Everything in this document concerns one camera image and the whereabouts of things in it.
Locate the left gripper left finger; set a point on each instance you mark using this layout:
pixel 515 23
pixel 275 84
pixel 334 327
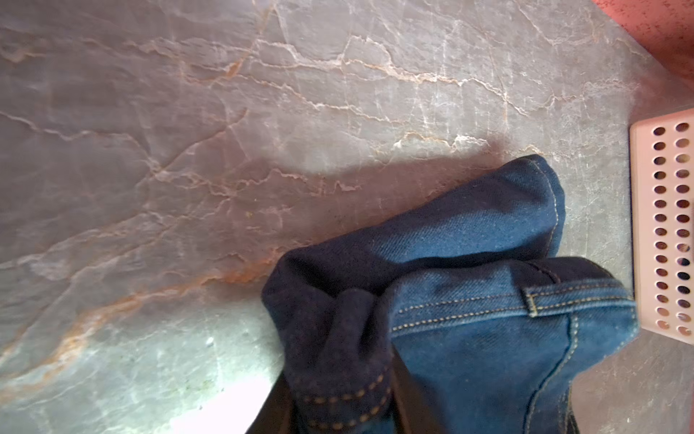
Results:
pixel 277 414

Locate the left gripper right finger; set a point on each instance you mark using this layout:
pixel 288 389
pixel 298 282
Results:
pixel 411 413

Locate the dark denim button skirt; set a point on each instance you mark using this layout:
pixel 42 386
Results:
pixel 469 292

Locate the pink perforated plastic basket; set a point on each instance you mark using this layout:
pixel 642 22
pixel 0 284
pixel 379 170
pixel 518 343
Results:
pixel 661 171

